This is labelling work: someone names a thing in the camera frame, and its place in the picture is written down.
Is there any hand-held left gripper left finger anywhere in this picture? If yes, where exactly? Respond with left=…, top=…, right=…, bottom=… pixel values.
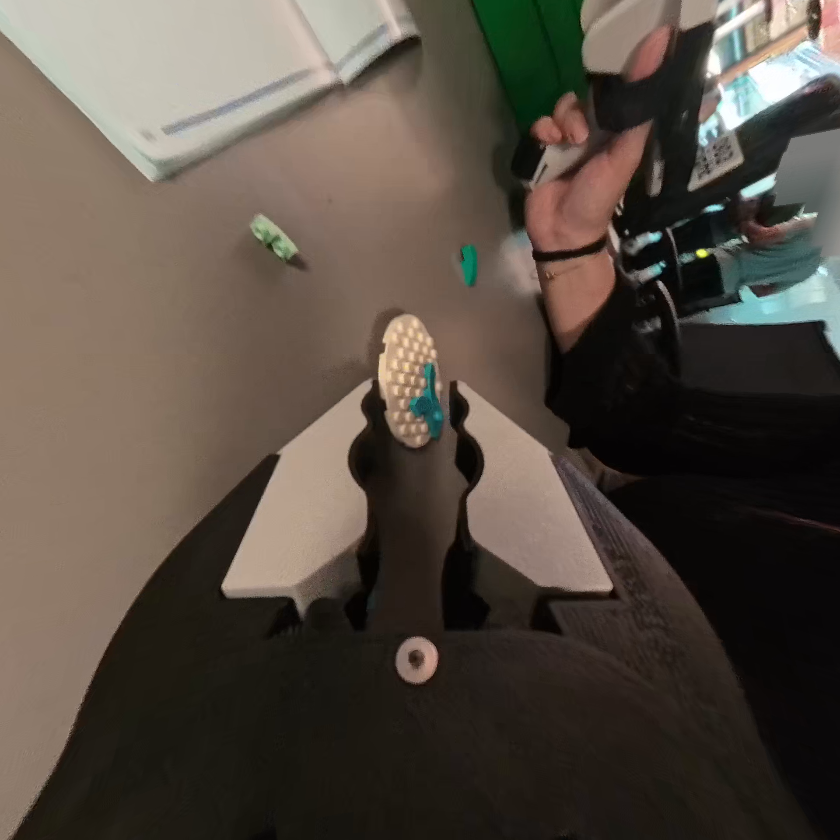
left=222, top=379, right=389, bottom=619

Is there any white round lego plate assembly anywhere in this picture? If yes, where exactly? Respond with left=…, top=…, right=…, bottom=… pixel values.
left=379, top=314, right=445, bottom=450

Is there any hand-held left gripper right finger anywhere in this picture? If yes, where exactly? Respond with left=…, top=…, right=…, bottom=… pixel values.
left=446, top=379, right=615, bottom=613

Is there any white instruction booklet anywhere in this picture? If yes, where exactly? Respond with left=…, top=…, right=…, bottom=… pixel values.
left=0, top=0, right=421, bottom=183

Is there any green plastic bin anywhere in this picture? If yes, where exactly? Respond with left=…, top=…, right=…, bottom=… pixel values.
left=470, top=0, right=593, bottom=135

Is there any person's right hand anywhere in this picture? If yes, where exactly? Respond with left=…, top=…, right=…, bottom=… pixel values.
left=524, top=26, right=677, bottom=256

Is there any black hair tie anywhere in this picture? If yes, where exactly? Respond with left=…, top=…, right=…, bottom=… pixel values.
left=531, top=235, right=609, bottom=264

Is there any light green lego piece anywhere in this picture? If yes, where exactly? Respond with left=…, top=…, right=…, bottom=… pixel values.
left=248, top=213, right=301, bottom=265

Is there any person's right forearm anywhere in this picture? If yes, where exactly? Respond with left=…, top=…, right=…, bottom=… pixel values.
left=533, top=239, right=840, bottom=506

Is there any person's black clothing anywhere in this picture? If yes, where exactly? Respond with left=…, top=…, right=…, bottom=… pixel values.
left=577, top=453, right=840, bottom=840

